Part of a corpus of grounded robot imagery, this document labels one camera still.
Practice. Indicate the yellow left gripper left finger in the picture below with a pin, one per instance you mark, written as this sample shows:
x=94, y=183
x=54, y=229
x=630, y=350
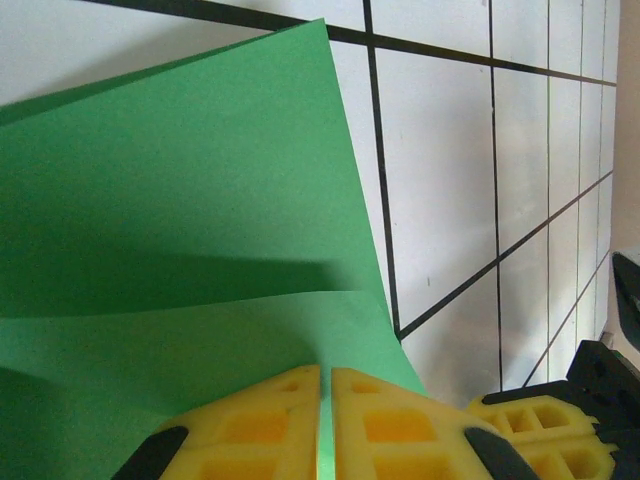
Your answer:
x=240, y=435

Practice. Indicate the green square paper sheet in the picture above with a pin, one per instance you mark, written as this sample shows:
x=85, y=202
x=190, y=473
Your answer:
x=175, y=200

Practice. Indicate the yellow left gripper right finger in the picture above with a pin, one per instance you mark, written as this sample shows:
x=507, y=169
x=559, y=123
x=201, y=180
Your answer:
x=400, y=435

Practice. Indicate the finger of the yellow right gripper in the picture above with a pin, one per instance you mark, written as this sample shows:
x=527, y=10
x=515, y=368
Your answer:
x=560, y=460
x=535, y=417

